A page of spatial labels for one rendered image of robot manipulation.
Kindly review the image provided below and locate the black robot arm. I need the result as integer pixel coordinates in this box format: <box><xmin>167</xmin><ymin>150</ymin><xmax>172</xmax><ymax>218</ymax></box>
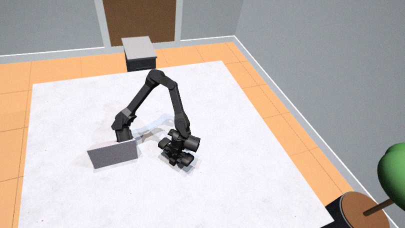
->
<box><xmin>111</xmin><ymin>69</ymin><xmax>201</xmax><ymax>153</ymax></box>

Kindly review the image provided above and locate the black two-prong plug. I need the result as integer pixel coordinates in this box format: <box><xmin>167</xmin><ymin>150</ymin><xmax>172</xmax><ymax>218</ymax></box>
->
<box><xmin>169</xmin><ymin>155</ymin><xmax>179</xmax><ymax>166</ymax></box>

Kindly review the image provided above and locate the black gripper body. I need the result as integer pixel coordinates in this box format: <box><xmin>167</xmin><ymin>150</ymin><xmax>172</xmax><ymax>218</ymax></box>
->
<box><xmin>158</xmin><ymin>137</ymin><xmax>194</xmax><ymax>167</ymax></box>

